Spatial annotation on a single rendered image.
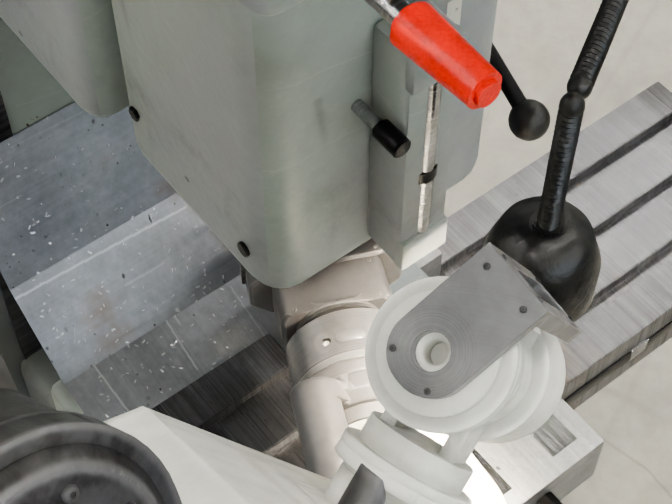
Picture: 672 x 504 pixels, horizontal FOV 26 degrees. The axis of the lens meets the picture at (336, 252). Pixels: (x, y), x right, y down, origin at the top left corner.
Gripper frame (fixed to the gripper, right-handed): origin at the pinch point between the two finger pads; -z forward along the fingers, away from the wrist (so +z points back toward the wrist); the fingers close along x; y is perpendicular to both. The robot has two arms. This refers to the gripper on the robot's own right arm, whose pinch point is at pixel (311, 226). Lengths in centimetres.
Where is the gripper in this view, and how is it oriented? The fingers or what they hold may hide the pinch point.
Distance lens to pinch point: 114.8
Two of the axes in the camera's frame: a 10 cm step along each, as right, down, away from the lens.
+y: 0.0, 5.8, 8.1
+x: -9.7, 1.8, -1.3
